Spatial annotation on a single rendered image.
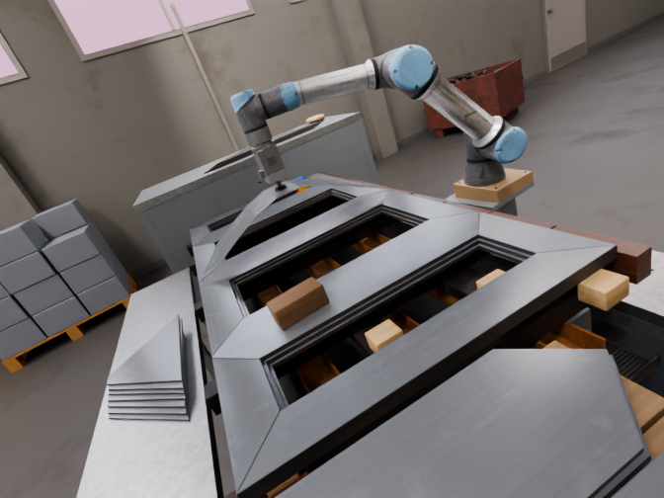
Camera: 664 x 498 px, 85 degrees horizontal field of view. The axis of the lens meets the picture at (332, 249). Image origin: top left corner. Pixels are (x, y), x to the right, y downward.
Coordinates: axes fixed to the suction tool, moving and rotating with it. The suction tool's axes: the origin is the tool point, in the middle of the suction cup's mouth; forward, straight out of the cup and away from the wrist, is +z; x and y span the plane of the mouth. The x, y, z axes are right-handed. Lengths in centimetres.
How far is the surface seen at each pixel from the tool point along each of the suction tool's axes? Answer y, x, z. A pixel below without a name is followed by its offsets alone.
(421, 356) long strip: 75, -3, 16
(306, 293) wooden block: 49, -12, 11
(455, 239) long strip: 50, 25, 16
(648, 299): 78, 46, 32
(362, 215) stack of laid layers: 8.4, 20.5, 16.5
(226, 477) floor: -6, -67, 100
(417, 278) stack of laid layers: 54, 11, 17
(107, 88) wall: -346, -65, -94
